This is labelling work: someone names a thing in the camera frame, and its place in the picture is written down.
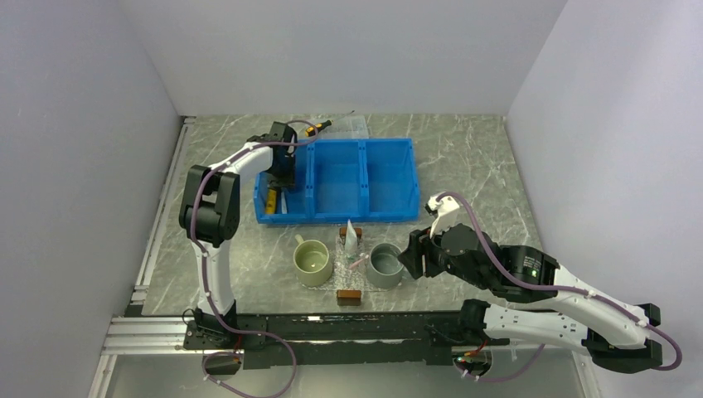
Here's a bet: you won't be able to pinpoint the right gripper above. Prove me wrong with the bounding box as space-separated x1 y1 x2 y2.
396 215 489 289

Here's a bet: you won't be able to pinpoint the grey ceramic mug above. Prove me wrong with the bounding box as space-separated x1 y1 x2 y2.
366 243 405 289

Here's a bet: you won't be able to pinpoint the blue three-compartment plastic bin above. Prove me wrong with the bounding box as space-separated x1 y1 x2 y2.
253 138 420 225

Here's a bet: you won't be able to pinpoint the white teal toothpaste tube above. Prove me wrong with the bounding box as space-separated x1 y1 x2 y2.
344 220 359 263

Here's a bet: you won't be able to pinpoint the clear toothbrush holder brown ends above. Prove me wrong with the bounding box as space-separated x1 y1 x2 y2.
334 221 367 307

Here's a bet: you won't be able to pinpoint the light green ceramic mug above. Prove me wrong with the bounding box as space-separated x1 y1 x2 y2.
293 235 333 287

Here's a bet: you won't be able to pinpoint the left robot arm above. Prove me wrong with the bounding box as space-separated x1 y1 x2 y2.
179 122 298 348

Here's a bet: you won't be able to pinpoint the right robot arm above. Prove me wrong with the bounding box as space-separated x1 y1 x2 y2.
397 224 663 374

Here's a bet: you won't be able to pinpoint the yellow toothpaste tube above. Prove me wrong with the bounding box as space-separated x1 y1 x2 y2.
264 188 279 215

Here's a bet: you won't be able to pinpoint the yellow black screwdriver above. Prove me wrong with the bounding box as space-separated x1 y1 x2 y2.
302 110 355 138

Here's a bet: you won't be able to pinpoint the clear plastic organizer box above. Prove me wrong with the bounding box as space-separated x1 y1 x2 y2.
322 114 370 139

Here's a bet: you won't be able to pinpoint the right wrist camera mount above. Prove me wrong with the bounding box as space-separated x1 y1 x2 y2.
425 192 460 237

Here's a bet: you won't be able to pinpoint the aluminium side rail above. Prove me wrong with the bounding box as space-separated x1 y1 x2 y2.
87 116 197 398

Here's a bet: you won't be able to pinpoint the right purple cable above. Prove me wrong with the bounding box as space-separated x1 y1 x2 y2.
436 191 684 384

